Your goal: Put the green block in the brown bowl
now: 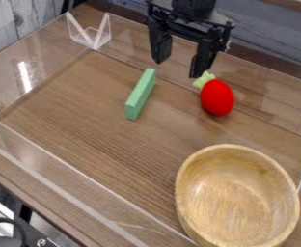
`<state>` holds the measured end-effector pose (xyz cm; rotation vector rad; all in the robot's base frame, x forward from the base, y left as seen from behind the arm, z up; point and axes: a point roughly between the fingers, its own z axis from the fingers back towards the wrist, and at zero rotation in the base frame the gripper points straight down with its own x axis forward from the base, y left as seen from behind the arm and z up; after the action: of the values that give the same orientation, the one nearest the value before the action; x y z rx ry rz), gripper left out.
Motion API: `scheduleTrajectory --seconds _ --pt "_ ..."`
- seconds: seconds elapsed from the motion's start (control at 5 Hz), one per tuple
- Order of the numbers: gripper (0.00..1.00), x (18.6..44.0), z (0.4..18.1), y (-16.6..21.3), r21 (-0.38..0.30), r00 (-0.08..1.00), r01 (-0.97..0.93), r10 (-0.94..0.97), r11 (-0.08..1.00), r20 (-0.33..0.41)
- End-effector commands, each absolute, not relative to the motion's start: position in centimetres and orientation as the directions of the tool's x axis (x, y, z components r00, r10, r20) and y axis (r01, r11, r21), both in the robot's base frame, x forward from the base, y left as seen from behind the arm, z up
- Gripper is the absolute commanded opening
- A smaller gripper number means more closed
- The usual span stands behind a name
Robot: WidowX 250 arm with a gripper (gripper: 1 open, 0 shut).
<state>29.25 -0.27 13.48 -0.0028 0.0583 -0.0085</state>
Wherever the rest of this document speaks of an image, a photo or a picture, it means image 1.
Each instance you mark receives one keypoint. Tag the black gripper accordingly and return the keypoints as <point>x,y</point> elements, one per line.
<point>194,20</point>

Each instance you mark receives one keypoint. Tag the green rectangular block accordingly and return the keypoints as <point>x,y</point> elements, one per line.
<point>141,93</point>

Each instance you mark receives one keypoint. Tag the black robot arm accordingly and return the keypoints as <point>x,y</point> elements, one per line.
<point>193,20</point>

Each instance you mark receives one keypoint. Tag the light wooden bowl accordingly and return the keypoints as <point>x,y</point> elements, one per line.
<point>237,198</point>

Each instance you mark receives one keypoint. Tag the red plush strawberry toy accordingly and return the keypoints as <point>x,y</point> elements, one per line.
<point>217,94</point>

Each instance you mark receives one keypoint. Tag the black table leg clamp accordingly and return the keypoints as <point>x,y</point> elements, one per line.
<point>37,239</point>

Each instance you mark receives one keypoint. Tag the clear acrylic corner bracket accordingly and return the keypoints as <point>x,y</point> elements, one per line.
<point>93,38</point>

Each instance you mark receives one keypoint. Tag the clear acrylic tray wall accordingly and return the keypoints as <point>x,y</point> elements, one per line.
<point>95,215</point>

